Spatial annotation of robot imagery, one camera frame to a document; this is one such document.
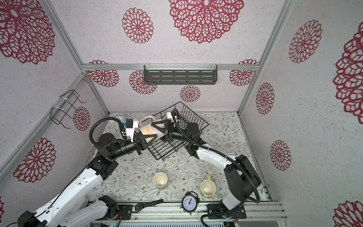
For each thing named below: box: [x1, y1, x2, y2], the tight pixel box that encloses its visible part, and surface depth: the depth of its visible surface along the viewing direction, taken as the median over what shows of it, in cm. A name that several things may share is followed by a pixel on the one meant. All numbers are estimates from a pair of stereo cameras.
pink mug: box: [138, 115, 166, 140], surface depth 63 cm
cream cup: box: [152, 171, 169, 188], surface depth 83 cm
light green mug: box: [199, 175, 217, 197], surface depth 80 cm
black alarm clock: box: [180, 190, 200, 216], surface depth 76 cm
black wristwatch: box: [134, 198, 164, 212], surface depth 78 cm
